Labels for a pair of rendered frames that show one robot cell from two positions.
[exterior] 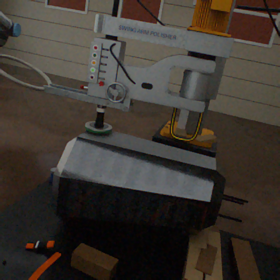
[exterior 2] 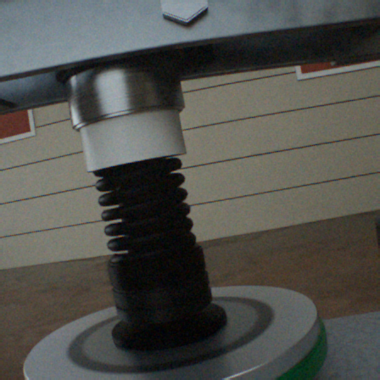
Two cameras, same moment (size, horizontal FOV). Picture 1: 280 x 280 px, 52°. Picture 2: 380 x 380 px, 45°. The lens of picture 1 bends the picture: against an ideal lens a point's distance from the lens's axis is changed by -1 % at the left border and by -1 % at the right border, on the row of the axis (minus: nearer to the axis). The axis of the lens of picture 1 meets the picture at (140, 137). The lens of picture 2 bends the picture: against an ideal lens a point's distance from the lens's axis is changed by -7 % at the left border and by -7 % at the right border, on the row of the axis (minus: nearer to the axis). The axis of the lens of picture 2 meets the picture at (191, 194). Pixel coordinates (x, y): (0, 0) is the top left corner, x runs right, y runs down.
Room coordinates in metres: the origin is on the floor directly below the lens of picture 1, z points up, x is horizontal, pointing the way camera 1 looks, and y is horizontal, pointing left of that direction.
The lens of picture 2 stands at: (1.84, 0.32, 0.97)
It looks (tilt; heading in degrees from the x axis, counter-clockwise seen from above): 3 degrees down; 358
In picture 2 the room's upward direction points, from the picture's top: 10 degrees counter-clockwise
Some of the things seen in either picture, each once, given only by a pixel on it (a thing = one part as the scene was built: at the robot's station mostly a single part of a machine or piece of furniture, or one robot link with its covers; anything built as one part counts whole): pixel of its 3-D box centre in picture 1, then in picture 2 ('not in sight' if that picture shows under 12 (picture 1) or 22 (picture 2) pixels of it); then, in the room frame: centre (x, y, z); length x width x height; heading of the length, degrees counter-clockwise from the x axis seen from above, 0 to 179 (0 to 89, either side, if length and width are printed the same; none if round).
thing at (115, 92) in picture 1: (116, 92); not in sight; (2.05, 0.23, 1.18); 0.15 x 0.10 x 0.15; 87
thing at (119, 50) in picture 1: (117, 72); not in sight; (2.17, 0.26, 1.30); 0.36 x 0.22 x 0.45; 87
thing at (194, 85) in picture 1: (194, 84); not in sight; (2.14, -0.32, 1.32); 0.19 x 0.19 x 0.20
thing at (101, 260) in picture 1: (94, 262); not in sight; (1.57, 0.15, 0.07); 0.30 x 0.12 x 0.12; 72
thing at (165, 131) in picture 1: (188, 132); not in sight; (2.77, -0.46, 0.76); 0.49 x 0.49 x 0.05; 77
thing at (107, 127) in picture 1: (99, 126); (170, 336); (2.18, 0.34, 0.85); 0.21 x 0.21 x 0.01
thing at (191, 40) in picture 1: (160, 37); not in sight; (2.16, -0.01, 1.60); 0.96 x 0.25 x 0.17; 87
